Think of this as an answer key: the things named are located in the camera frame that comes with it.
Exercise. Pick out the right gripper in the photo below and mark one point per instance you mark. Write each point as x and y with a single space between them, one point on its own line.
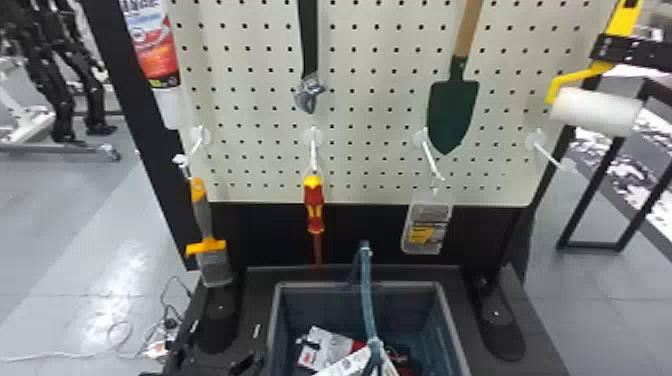
656 55

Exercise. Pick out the red white sealant tube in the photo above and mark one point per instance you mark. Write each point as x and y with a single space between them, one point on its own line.
155 52

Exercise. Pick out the red yellow screwdriver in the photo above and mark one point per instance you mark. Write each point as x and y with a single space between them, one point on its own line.
314 202

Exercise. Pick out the blue basket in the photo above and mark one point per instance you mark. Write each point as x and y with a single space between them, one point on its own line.
346 307

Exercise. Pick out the white red packet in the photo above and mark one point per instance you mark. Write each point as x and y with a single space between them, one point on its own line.
357 365
328 344

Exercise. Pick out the clear bit packet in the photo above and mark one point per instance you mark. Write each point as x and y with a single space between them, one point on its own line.
426 226

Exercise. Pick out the black adjustable wrench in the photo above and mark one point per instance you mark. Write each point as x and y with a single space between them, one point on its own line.
308 42

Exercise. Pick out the white pegboard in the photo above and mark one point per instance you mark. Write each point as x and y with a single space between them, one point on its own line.
367 78

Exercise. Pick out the black side table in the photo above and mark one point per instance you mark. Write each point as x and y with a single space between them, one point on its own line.
624 173

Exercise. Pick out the green garden trowel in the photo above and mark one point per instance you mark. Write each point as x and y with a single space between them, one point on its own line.
451 110

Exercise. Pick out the yellow grey scraper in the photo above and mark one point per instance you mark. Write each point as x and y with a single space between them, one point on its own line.
212 262

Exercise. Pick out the yellow paint roller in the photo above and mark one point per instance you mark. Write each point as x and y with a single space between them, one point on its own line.
596 111

